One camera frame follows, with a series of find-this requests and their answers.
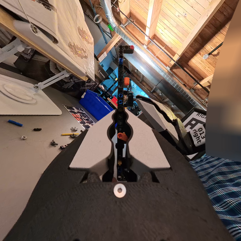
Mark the grey joined lego connectors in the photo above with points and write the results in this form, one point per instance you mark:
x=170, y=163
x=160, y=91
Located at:
x=74, y=136

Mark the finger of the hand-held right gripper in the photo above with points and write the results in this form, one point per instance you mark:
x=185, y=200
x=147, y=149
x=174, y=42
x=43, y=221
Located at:
x=169, y=130
x=150, y=116

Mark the white instruction booklet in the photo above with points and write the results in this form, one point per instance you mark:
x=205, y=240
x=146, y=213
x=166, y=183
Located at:
x=75, y=22

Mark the red storage bin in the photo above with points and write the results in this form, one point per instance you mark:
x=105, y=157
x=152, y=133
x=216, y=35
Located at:
x=114, y=99

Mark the blue plaid shirt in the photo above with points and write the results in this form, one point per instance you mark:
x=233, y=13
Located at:
x=222, y=188

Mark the blue long lego pin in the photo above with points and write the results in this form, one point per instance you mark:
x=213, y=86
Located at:
x=15, y=123

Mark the yellow lego axle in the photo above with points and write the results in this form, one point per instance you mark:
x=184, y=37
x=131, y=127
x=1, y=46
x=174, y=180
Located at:
x=67, y=134

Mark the grey three-pronged lego connector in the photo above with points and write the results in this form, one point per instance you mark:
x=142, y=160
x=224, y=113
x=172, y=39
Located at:
x=54, y=143

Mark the lego vehicle chassis assembly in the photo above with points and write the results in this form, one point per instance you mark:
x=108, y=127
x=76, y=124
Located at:
x=120, y=75

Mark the lego sticker sheet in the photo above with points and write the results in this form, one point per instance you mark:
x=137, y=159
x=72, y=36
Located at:
x=81, y=116

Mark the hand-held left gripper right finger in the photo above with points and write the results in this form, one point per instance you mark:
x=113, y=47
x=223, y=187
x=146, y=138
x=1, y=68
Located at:
x=146, y=148

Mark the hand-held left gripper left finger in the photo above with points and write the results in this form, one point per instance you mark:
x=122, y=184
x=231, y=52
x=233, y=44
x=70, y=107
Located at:
x=92, y=148

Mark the grey lego piece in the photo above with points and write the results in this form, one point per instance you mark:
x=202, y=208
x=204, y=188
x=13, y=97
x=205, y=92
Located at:
x=74, y=129

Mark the blue storage bin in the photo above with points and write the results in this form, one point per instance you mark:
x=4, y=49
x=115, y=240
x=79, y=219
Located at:
x=96, y=105

